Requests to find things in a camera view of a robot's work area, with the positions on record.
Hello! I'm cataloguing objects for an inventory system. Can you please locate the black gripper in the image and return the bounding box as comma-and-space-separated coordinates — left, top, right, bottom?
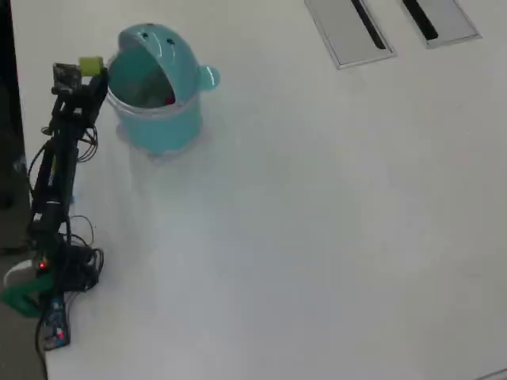
50, 67, 111, 127

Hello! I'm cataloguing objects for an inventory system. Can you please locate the green lego block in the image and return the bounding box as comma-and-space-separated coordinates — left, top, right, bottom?
78, 56, 106, 75

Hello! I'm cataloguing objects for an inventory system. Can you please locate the teal whale-shaped bin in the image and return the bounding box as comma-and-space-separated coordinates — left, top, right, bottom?
103, 22, 222, 166

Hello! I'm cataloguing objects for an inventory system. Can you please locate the white round object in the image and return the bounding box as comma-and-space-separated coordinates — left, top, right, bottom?
2, 259, 39, 290

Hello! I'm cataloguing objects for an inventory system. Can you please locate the green table clamp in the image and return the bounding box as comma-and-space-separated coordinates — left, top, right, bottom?
0, 275, 55, 319

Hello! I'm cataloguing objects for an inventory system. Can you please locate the blue controller circuit board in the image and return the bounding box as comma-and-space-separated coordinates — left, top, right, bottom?
41, 294, 72, 352

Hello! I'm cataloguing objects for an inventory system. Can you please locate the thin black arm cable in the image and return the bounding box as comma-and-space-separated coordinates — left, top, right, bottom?
74, 126, 100, 164

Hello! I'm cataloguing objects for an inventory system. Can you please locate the silver cable grommet plate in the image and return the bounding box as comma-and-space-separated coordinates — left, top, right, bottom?
399, 0, 483, 51
303, 0, 398, 71

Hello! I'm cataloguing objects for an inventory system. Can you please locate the black power cable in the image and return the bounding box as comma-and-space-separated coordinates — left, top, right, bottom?
35, 316, 48, 373

